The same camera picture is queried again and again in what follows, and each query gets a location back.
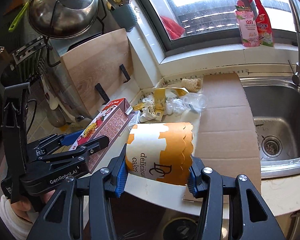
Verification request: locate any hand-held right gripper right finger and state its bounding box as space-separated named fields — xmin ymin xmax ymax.
xmin=188 ymin=156 xmax=287 ymax=240

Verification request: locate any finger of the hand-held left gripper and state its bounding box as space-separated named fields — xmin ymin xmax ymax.
xmin=27 ymin=129 xmax=87 ymax=157
xmin=37 ymin=135 xmax=110 ymax=166

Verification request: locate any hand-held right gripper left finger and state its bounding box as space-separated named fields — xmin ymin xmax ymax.
xmin=26 ymin=155 xmax=129 ymax=240

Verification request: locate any red printed carton box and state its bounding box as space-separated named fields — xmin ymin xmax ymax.
xmin=67 ymin=98 xmax=136 ymax=174

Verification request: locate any orange white paper cake cup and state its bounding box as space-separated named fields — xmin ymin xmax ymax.
xmin=125 ymin=122 xmax=194 ymax=186

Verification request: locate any cream round trash bin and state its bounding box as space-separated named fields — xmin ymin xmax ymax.
xmin=162 ymin=216 xmax=203 ymax=240

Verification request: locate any white tissue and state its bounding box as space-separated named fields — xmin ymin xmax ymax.
xmin=139 ymin=97 xmax=163 ymax=123

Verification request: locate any clear plastic wrap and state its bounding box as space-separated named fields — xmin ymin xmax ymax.
xmin=164 ymin=97 xmax=184 ymax=115

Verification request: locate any yellow paper packaging strip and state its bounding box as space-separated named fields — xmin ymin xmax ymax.
xmin=132 ymin=87 xmax=188 ymax=121

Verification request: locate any beige mesh sponge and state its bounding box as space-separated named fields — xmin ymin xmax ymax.
xmin=181 ymin=78 xmax=203 ymax=92

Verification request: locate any person's left forearm white sleeve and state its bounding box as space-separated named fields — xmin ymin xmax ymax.
xmin=0 ymin=195 xmax=33 ymax=231

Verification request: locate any person's left hand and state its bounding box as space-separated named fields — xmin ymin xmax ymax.
xmin=10 ymin=190 xmax=53 ymax=222

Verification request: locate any white plastic spoon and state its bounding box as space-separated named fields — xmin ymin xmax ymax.
xmin=41 ymin=77 xmax=59 ymax=111

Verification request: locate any steel stockpot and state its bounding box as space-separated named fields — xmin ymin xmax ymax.
xmin=44 ymin=47 xmax=91 ymax=121

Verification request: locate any brown cardboard sheet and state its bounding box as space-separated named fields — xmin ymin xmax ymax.
xmin=182 ymin=73 xmax=262 ymax=203

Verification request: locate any wooden cutting board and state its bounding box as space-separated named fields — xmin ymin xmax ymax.
xmin=60 ymin=28 xmax=134 ymax=117

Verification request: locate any clear plastic bottle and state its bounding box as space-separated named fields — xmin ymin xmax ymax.
xmin=181 ymin=93 xmax=209 ymax=112

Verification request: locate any metal knife holder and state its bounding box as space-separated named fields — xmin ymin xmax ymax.
xmin=11 ymin=36 xmax=47 ymax=66

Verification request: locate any steel sink drain strainer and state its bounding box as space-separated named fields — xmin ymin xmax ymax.
xmin=261 ymin=135 xmax=283 ymax=158

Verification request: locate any stainless steel sink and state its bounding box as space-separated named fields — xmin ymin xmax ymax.
xmin=240 ymin=76 xmax=300 ymax=179

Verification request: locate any stainless steel pot lid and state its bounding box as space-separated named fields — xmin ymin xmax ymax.
xmin=27 ymin=0 xmax=99 ymax=40

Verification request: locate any grey green utensil holder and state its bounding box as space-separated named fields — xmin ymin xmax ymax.
xmin=111 ymin=3 xmax=138 ymax=32

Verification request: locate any red cloth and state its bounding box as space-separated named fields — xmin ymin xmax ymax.
xmin=160 ymin=16 xmax=185 ymax=40

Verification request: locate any pink detergent pump bottle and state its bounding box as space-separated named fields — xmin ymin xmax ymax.
xmin=234 ymin=0 xmax=260 ymax=47

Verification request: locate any red spray cleaner bottle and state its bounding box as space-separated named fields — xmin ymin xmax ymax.
xmin=247 ymin=0 xmax=274 ymax=47

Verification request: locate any window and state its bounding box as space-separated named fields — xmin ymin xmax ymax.
xmin=125 ymin=0 xmax=300 ymax=58

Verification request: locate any black wire kitchen rack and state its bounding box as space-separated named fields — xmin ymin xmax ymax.
xmin=41 ymin=0 xmax=131 ymax=106

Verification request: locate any green handled utensil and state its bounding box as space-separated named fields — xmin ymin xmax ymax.
xmin=9 ymin=0 xmax=32 ymax=32

